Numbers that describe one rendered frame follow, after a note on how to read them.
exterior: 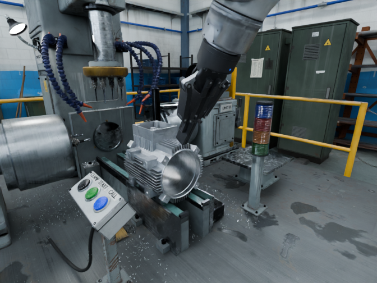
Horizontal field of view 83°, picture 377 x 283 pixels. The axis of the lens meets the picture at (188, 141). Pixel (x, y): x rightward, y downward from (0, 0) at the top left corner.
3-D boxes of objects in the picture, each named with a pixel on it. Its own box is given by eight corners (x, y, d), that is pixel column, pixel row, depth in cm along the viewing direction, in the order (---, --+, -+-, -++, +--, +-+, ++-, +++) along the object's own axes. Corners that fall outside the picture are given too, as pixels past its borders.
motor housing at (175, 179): (125, 187, 76) (120, 136, 71) (168, 172, 89) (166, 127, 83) (157, 213, 62) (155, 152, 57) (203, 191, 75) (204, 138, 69)
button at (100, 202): (95, 209, 43) (90, 204, 42) (107, 198, 44) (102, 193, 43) (101, 217, 41) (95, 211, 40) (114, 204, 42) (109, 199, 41)
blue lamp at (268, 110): (251, 117, 75) (252, 103, 73) (260, 114, 79) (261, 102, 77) (266, 119, 70) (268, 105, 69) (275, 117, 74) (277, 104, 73)
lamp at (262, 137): (248, 141, 77) (249, 129, 76) (257, 138, 81) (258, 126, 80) (263, 145, 73) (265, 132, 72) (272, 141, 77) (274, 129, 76)
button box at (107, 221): (80, 203, 53) (65, 190, 50) (104, 182, 56) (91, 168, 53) (109, 241, 41) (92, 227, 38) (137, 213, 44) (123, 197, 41)
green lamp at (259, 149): (247, 153, 79) (248, 141, 77) (256, 149, 83) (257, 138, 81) (262, 158, 74) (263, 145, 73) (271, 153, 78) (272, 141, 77)
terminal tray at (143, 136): (133, 144, 74) (131, 124, 72) (158, 138, 81) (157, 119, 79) (152, 153, 66) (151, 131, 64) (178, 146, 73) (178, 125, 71)
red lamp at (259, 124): (249, 129, 76) (251, 117, 75) (258, 126, 80) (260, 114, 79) (265, 132, 72) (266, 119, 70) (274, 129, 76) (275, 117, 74)
